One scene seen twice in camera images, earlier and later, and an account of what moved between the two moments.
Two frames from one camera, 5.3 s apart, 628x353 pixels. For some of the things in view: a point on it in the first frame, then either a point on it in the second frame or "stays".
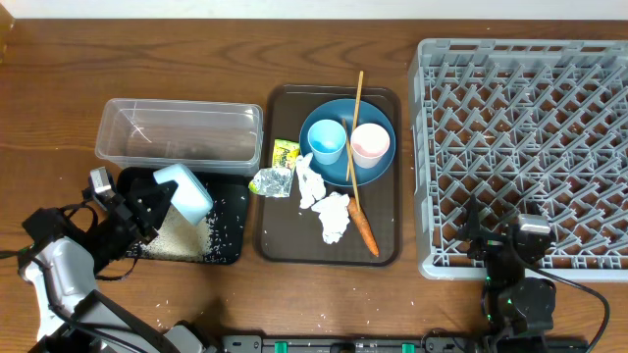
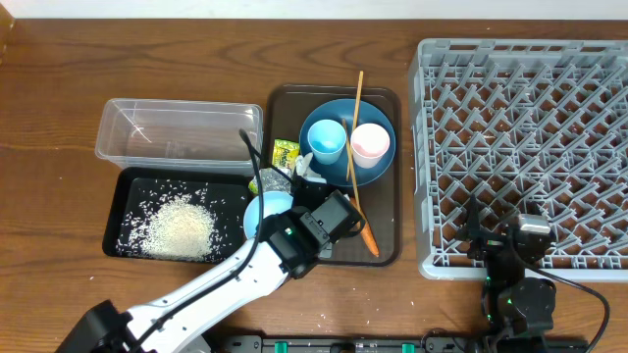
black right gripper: [473, 229] stays
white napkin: [309, 181] stays
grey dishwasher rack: [523, 126] stays
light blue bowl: [190, 197] to [266, 203]
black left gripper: [148, 226] to [294, 223]
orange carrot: [363, 226] stays
